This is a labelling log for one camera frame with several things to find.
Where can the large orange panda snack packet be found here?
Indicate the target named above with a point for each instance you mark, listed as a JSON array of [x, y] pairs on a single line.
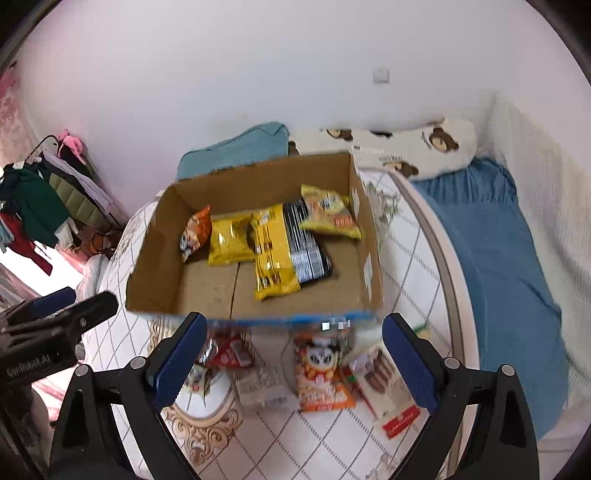
[[321, 378]]

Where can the white waffle blanket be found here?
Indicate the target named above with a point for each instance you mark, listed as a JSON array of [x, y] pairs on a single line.
[[545, 184]]

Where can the white clothes pile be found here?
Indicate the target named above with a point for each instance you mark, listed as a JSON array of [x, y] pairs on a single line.
[[92, 277]]

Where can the blue towel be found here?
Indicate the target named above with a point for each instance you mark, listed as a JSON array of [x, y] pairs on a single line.
[[231, 147]]

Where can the pile of clothes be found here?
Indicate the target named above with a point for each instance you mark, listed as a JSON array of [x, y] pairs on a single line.
[[99, 203]]

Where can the long yellow snack packet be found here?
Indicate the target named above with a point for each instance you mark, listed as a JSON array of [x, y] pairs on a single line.
[[272, 258]]

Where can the small red snack packet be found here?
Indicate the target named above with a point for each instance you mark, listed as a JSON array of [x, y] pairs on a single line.
[[228, 353]]

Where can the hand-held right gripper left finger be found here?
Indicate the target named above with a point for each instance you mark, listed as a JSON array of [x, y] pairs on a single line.
[[180, 360]]

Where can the white portrait snack packet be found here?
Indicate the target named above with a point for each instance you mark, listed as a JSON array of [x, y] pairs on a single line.
[[198, 381]]

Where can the white chocolate stick biscuit packet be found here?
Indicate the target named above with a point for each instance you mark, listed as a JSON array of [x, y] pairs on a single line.
[[383, 392]]

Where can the pink curtain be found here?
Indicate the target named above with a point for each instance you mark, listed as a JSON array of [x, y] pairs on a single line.
[[11, 115]]

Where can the white wall switch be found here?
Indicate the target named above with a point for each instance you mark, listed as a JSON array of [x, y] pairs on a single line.
[[381, 76]]

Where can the plain yellow snack packet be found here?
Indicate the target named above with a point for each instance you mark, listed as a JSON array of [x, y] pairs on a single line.
[[228, 242]]

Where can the bear print pillow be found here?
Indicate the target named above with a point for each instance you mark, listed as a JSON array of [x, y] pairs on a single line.
[[443, 152]]

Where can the pale grey snack packet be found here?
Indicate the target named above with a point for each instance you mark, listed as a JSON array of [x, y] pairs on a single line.
[[261, 387]]

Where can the black striped snack packet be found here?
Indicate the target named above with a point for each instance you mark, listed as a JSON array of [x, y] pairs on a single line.
[[307, 258]]

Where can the cardboard box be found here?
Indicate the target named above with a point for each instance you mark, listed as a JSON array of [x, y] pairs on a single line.
[[198, 286]]

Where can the olive puffer vest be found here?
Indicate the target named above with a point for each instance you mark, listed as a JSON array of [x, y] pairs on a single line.
[[69, 194]]

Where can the dark green garment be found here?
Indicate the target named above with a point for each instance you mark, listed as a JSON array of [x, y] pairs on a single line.
[[37, 203]]

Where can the yellow packet with orange label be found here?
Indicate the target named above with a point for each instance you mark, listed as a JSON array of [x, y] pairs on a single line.
[[328, 207]]

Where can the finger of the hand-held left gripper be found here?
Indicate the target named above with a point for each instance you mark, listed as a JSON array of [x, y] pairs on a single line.
[[87, 310], [53, 301]]

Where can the small orange panda snack packet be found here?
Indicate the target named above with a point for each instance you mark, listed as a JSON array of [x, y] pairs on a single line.
[[196, 230]]

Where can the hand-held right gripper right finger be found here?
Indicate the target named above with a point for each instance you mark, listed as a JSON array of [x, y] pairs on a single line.
[[411, 364]]

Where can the pink plush toy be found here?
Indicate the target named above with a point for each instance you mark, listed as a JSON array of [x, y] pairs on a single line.
[[71, 145]]

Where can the blue bedsheet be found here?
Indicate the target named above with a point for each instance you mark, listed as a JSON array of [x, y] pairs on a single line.
[[498, 277]]

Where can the red garment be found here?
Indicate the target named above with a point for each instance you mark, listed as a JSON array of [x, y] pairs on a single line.
[[27, 244]]

